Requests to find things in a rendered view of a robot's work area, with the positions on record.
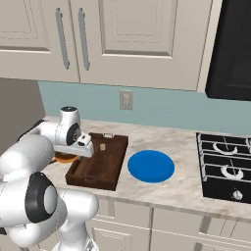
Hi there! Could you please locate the black gas hob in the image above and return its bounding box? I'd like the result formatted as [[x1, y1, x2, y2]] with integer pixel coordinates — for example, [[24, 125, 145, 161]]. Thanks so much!
[[195, 131, 251, 206]]

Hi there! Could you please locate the blue round plate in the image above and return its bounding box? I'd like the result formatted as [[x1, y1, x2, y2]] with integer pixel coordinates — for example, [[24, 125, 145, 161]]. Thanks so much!
[[126, 149, 176, 184]]

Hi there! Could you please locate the grey cupboard door handle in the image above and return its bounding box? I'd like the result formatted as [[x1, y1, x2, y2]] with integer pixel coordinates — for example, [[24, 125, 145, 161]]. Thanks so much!
[[76, 7, 91, 72], [54, 7, 71, 71]]

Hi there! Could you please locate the black microwave oven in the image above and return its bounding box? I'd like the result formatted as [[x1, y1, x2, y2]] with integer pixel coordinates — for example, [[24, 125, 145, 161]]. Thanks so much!
[[204, 0, 251, 103]]

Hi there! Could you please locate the beige wall socket plate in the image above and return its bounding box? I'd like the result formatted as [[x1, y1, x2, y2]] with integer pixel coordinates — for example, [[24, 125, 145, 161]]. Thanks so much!
[[119, 88, 134, 112]]

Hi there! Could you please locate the beige wall cupboard door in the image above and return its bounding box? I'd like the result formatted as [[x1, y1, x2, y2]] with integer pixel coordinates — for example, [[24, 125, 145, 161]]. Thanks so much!
[[0, 0, 80, 84], [69, 0, 214, 92]]

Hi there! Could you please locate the dark brown wooden tray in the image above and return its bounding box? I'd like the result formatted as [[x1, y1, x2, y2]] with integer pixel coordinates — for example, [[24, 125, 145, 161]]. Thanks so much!
[[64, 131, 129, 192]]

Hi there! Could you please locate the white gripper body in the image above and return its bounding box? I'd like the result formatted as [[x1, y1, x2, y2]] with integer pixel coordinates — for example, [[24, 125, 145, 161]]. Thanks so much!
[[53, 142, 95, 159]]

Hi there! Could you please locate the grey tall appliance side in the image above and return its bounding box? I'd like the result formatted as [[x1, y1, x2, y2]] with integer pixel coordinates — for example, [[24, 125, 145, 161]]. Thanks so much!
[[0, 76, 47, 155]]

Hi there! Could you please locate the orange round plate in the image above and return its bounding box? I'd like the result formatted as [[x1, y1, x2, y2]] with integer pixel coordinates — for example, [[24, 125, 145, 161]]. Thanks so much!
[[53, 152, 79, 165]]

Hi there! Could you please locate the beige drawer front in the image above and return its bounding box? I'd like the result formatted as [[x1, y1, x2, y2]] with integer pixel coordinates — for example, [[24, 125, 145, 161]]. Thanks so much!
[[151, 206, 251, 244], [95, 196, 153, 228]]

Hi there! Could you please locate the white hob knob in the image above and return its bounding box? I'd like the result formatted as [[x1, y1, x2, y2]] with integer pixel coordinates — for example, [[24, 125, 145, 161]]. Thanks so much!
[[231, 189, 244, 202]]

